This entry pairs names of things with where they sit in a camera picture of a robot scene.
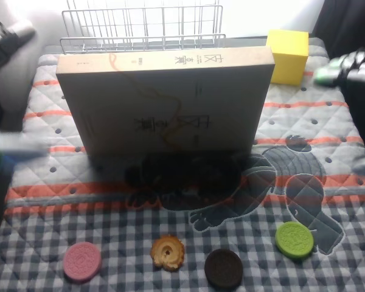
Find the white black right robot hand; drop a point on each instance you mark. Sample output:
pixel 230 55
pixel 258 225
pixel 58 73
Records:
pixel 353 67

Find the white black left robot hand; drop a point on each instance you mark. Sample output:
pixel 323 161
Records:
pixel 6 39

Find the beige hardcover book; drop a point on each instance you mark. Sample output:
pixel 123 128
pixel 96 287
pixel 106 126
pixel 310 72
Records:
pixel 140 100

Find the yellow foam cube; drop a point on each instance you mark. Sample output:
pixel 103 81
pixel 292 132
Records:
pixel 287 61

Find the grey quilt with bear print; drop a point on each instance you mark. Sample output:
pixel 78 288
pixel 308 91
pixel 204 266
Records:
pixel 292 194

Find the green sandwich cookie toy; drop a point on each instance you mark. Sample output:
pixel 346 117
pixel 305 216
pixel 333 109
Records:
pixel 294 240

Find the pink sandwich cookie toy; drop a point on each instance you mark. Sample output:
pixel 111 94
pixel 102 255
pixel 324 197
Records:
pixel 82 262

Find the dark brown sandwich cookie toy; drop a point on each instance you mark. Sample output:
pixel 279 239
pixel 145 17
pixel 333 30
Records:
pixel 224 269

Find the golden butter cookie toy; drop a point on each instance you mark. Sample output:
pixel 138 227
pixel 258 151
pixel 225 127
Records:
pixel 167 252

